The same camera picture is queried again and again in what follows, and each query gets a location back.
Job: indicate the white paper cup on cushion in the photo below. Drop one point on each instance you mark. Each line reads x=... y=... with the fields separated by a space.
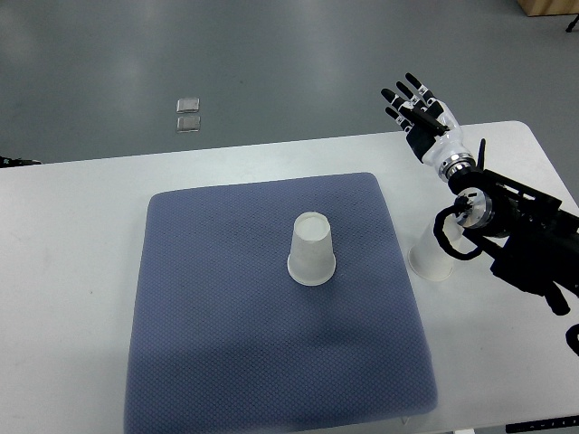
x=311 y=261

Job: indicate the wooden furniture corner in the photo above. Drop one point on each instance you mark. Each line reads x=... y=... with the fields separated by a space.
x=534 y=8

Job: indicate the black table control panel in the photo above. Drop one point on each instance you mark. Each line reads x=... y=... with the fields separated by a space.
x=536 y=425

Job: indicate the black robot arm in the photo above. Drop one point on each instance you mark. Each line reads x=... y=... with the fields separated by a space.
x=533 y=242

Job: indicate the black tripod foot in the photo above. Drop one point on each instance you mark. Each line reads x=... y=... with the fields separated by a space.
x=572 y=24

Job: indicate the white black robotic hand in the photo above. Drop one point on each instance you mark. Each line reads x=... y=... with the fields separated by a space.
x=431 y=130

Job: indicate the black and white shoe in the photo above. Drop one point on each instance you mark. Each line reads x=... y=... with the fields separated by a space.
x=6 y=162

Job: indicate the white paper cup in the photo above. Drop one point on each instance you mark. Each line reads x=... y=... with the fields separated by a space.
x=427 y=258
x=311 y=261

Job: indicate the upper metal floor plate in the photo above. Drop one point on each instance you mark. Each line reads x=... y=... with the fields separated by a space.
x=188 y=105

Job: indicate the blue textured cushion mat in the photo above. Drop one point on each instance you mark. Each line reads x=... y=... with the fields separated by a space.
x=224 y=340

